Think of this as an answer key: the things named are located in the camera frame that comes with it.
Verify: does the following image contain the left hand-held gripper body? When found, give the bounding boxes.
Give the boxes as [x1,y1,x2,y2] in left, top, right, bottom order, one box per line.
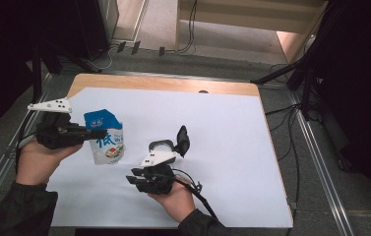
[28,97,89,150]

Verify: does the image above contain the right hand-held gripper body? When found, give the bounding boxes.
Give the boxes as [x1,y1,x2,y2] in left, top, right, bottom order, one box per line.
[137,149,178,195]

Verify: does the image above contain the blue and white milk carton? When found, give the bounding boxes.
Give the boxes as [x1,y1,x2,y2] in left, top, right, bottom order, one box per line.
[83,108,126,166]

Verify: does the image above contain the person's right hand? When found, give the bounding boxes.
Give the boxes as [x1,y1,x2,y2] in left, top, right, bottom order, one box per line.
[147,179,197,224]

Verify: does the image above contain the person's left hand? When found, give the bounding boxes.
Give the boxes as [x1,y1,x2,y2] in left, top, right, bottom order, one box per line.
[15,138,84,186]

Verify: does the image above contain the white paper sheet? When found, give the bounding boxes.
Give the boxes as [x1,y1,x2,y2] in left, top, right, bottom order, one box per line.
[46,87,294,229]

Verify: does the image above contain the black tripod stand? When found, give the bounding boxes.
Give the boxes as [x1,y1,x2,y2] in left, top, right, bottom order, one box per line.
[30,38,102,104]
[250,48,325,122]

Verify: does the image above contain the grey cabinet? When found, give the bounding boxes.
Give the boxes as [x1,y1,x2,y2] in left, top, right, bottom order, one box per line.
[97,0,120,40]

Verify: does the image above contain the light wooden shelf unit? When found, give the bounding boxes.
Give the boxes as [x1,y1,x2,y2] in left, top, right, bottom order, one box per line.
[174,0,329,65]

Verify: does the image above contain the right hand-held gripper cable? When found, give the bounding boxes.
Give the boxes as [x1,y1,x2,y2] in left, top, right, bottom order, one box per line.
[171,168,220,220]

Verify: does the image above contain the white floor cable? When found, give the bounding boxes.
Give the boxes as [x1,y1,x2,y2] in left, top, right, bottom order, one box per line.
[84,45,119,72]

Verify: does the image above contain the black floor cables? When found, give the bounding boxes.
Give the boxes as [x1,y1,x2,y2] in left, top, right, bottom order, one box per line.
[265,63,305,205]

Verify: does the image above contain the black hanging cable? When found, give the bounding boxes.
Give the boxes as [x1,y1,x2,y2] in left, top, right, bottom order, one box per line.
[176,0,198,53]

